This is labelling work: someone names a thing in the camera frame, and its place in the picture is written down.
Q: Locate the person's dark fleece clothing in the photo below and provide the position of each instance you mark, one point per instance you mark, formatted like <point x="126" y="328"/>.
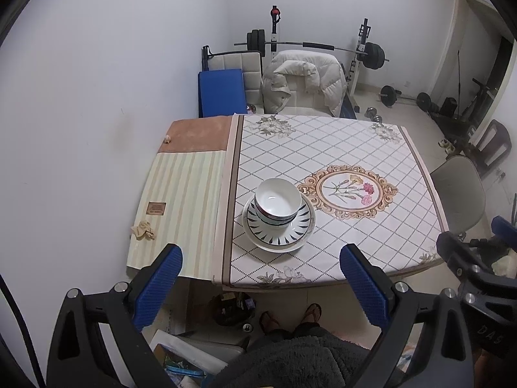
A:
<point x="291" y="359"/>

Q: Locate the striped beige and brown mat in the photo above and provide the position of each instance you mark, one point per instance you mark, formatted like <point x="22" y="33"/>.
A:
<point x="185" y="186"/>

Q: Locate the diamond-pattern floral tablecloth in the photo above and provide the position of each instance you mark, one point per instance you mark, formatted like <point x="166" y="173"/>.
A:
<point x="343" y="141"/>

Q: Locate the small dumbbell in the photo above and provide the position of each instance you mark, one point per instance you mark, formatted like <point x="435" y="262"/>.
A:
<point x="373" y="114"/>

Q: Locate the cream puffer jacket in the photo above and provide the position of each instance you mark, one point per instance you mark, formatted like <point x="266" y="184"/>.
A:
<point x="303" y="81"/>

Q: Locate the brown chair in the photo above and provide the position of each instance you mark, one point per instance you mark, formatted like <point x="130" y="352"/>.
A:
<point x="494" y="141"/>

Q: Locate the pale slippers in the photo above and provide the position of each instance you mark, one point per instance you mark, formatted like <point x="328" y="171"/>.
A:
<point x="446" y="144"/>

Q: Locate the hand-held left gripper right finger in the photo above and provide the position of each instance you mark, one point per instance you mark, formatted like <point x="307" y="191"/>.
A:
<point x="363" y="287"/>

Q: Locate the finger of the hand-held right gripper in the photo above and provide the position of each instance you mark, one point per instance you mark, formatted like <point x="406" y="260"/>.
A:
<point x="458" y="256"/>
<point x="505" y="232"/>

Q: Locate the person's foot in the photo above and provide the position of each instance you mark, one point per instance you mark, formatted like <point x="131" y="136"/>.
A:
<point x="268" y="322"/>
<point x="313" y="313"/>

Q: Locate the blue folded mat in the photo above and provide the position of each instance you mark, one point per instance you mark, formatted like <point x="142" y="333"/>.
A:
<point x="222" y="93"/>

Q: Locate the white bowl with pale outside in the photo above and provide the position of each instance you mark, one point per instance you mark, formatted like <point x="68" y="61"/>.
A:
<point x="278" y="196"/>

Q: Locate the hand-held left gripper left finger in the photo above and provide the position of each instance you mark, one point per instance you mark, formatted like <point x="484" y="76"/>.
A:
<point x="159" y="283"/>

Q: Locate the blue-striped bowl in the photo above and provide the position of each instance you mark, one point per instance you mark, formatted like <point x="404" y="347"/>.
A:
<point x="278" y="222"/>

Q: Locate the person's left foot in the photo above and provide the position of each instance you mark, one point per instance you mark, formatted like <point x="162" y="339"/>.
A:
<point x="268" y="322"/>

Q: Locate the beige tufted chair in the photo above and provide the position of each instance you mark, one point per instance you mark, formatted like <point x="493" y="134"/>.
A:
<point x="242" y="62"/>

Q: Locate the person's right foot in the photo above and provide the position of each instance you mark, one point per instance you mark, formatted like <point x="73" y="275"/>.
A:
<point x="313" y="313"/>

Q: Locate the white barbell rack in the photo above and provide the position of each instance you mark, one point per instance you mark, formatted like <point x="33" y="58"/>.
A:
<point x="274" y="36"/>

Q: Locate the black bag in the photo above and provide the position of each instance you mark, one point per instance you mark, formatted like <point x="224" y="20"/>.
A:
<point x="230" y="311"/>

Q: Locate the large crumpled tissue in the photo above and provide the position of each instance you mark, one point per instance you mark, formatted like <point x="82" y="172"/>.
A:
<point x="142" y="230"/>

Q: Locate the white box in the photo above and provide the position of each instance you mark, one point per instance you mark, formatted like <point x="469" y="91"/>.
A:
<point x="202" y="349"/>

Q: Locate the barbell with black plates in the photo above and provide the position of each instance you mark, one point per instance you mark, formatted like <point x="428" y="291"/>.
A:
<point x="373" y="54"/>

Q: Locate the grey chair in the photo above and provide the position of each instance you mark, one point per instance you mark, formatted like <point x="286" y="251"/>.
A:
<point x="456" y="194"/>

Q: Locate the white floral-print plate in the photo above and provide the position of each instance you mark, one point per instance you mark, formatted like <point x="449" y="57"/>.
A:
<point x="278" y="249"/>

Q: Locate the blue packet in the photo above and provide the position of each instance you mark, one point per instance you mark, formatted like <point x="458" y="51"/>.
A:
<point x="181" y="370"/>

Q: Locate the short barbell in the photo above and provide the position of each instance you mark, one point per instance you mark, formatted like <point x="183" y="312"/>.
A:
<point x="389" y="95"/>

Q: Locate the white door frame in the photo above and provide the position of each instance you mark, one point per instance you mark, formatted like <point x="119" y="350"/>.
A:
<point x="452" y="28"/>

